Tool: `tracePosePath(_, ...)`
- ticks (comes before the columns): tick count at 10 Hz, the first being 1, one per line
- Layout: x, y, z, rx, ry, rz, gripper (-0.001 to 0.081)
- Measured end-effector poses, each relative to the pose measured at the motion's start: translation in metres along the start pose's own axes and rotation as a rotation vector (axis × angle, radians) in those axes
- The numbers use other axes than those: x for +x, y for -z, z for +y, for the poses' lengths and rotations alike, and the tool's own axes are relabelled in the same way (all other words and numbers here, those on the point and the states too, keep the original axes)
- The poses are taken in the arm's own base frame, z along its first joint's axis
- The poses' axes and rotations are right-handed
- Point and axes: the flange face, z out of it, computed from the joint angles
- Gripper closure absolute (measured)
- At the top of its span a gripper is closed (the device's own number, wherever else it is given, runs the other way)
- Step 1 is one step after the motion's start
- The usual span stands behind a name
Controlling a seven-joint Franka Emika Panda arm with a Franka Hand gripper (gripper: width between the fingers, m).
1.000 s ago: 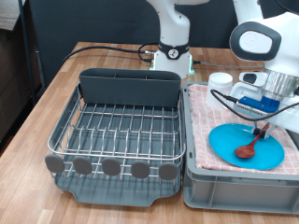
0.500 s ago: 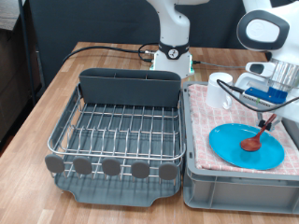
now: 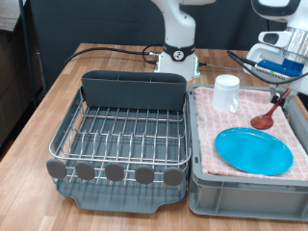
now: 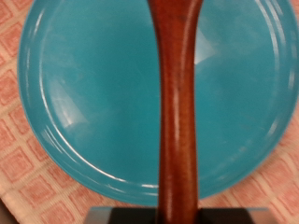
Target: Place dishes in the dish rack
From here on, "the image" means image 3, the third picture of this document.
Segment dark cabinet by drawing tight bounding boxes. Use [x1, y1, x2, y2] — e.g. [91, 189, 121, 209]
[0, 0, 44, 152]

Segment metal wire dish rack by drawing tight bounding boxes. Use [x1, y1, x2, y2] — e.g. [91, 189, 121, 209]
[45, 85, 193, 188]

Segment thin grey table cable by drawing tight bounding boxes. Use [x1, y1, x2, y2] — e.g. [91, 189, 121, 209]
[198, 62, 244, 71]

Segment thick black table cable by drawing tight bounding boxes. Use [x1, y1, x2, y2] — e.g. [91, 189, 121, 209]
[64, 43, 166, 66]

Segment dark grey partition panel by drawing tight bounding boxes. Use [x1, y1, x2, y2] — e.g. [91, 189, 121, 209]
[24, 0, 308, 109]

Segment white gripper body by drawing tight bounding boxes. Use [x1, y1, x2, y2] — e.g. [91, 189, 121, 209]
[244, 42, 308, 94]

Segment grey plastic crate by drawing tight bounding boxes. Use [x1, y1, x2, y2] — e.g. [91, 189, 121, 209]
[187, 83, 308, 221]

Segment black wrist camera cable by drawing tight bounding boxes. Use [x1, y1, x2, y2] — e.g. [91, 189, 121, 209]
[226, 50, 308, 86]

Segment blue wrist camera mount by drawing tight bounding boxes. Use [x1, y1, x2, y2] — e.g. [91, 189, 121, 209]
[256, 58, 305, 78]

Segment white plastic mug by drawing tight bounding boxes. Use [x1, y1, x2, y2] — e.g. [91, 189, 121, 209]
[211, 74, 241, 114]

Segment pink checked cloth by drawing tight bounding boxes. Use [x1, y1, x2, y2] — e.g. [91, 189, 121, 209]
[192, 86, 308, 181]

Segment brown wooden spoon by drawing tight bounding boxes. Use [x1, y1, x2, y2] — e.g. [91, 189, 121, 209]
[250, 88, 292, 131]

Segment grey plastic drain tray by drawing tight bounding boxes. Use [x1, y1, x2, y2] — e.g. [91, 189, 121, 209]
[46, 86, 191, 215]

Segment dark grey cutlery holder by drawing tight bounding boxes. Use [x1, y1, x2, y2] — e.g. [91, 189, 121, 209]
[80, 69, 188, 112]

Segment blue plate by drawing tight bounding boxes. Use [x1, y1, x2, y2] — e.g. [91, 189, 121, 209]
[215, 126, 295, 176]

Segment black metal pole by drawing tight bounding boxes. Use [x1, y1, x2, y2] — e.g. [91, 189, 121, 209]
[18, 0, 38, 109]

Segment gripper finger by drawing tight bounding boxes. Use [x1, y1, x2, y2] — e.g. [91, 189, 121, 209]
[269, 85, 281, 104]
[282, 91, 295, 108]

